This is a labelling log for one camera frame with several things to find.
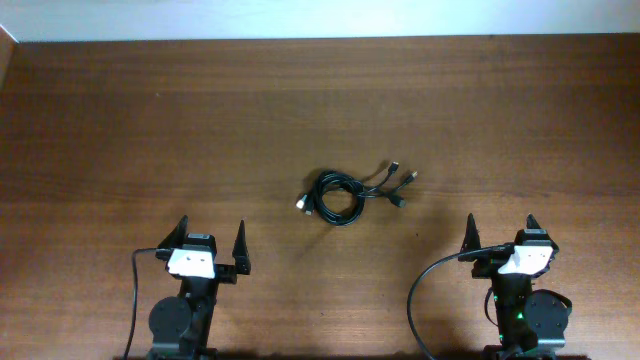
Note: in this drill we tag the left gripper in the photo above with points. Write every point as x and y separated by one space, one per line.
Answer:
225 274

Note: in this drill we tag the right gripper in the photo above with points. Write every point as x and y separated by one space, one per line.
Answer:
488 265

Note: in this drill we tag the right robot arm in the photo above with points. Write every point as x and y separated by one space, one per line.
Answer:
531 323

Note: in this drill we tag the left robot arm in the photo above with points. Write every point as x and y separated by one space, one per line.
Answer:
180 324

